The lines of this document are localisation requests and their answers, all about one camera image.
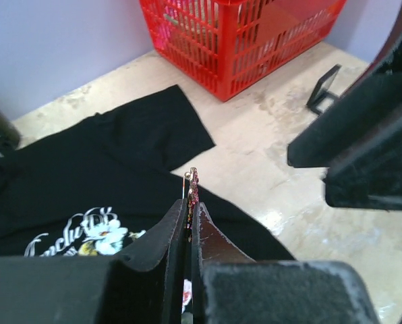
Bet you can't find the red plastic basket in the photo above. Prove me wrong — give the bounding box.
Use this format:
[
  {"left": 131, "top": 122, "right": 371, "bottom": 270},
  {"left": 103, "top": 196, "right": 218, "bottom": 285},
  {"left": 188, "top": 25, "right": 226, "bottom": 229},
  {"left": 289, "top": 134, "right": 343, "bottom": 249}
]
[{"left": 140, "top": 0, "right": 346, "bottom": 101}]

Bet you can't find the pink gold brooch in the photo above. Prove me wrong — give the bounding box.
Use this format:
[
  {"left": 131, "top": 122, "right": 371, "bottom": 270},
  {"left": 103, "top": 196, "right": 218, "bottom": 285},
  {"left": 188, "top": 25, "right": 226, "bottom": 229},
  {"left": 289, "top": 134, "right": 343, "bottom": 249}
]
[{"left": 182, "top": 167, "right": 199, "bottom": 242}]

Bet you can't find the black brooch display box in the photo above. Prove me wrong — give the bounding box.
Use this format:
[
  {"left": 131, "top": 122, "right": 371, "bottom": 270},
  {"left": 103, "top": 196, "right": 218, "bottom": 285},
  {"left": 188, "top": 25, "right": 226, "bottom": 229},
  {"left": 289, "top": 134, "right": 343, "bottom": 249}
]
[{"left": 306, "top": 64, "right": 342, "bottom": 115}]

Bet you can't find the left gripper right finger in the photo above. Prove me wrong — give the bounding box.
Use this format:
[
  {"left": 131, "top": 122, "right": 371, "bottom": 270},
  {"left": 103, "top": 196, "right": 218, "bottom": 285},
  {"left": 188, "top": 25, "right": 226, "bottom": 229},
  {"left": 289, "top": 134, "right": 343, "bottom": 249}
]
[{"left": 192, "top": 202, "right": 379, "bottom": 323}]

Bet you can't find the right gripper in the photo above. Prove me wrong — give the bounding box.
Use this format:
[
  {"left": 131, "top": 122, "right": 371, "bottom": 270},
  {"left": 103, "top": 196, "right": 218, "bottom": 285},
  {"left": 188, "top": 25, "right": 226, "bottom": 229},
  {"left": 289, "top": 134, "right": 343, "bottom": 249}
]
[{"left": 287, "top": 4, "right": 402, "bottom": 211}]

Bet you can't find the black floral t-shirt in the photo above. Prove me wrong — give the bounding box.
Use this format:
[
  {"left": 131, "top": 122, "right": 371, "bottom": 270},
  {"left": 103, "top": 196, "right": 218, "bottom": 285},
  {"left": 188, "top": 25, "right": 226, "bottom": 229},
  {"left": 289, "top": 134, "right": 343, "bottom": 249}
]
[{"left": 0, "top": 84, "right": 296, "bottom": 324}]

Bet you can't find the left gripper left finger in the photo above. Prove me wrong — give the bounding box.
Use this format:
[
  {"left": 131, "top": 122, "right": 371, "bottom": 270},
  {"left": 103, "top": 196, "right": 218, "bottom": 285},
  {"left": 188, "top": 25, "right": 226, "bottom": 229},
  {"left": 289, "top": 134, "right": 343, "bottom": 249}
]
[{"left": 0, "top": 199, "right": 188, "bottom": 323}]

